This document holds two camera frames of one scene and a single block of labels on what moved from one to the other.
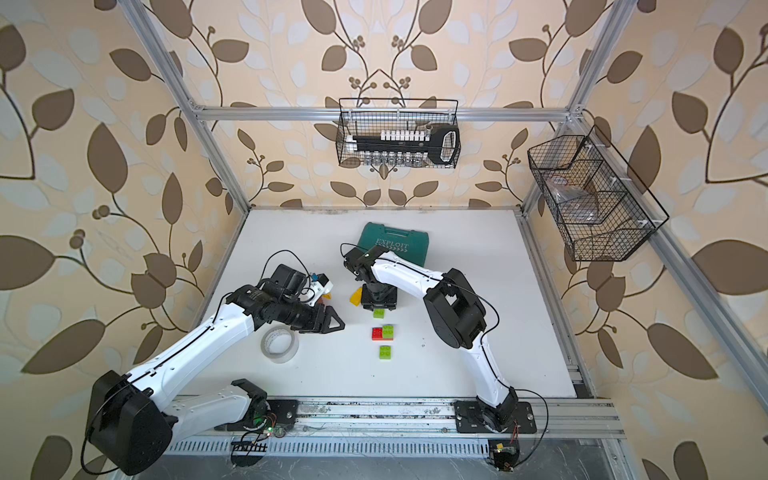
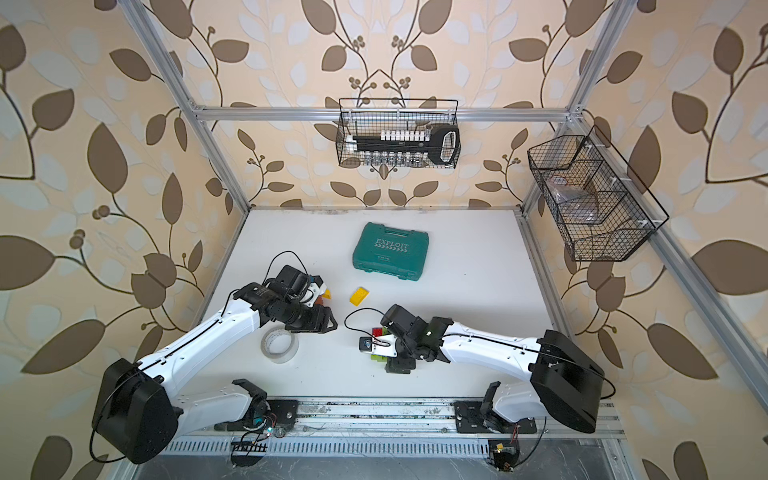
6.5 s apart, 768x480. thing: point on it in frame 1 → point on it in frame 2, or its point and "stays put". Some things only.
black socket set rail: (408, 147) stays put
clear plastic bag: (574, 203) stays put
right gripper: (389, 303) → (399, 364)
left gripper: (325, 320) stays put
